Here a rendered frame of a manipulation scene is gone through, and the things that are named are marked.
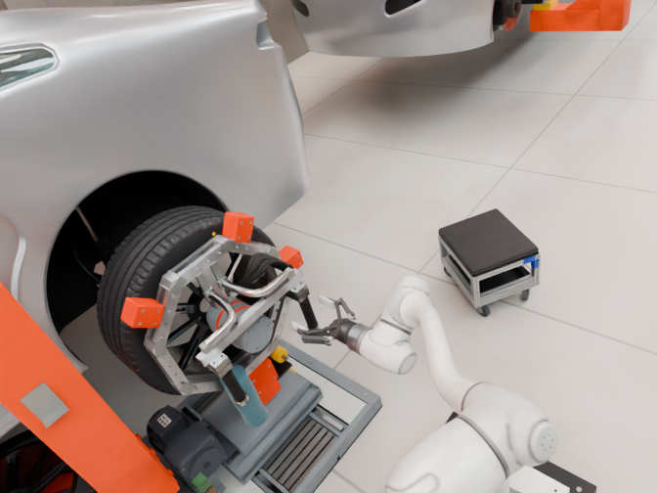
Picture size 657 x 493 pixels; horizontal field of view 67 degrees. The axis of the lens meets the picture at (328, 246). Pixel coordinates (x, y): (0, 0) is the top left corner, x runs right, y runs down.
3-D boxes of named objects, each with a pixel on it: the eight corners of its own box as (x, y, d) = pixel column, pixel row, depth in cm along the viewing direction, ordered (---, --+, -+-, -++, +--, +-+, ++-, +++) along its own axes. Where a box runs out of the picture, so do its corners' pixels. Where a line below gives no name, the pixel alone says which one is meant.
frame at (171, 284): (294, 314, 204) (251, 207, 171) (306, 320, 199) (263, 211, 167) (191, 414, 177) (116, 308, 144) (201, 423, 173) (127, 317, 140)
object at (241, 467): (273, 365, 251) (267, 352, 245) (324, 398, 228) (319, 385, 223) (197, 441, 227) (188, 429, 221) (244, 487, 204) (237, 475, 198)
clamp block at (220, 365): (216, 354, 152) (209, 342, 149) (234, 366, 146) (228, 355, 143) (203, 365, 149) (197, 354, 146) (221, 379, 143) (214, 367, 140)
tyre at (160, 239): (80, 225, 156) (107, 397, 179) (114, 245, 141) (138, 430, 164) (248, 191, 201) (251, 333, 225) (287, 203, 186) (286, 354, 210)
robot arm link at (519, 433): (490, 365, 101) (439, 404, 98) (557, 393, 84) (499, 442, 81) (515, 416, 104) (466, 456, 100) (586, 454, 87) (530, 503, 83)
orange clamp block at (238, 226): (238, 237, 172) (240, 211, 170) (251, 243, 167) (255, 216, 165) (220, 237, 167) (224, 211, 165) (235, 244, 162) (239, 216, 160)
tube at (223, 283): (257, 257, 172) (247, 234, 165) (295, 275, 160) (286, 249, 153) (219, 290, 163) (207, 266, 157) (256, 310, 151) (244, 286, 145)
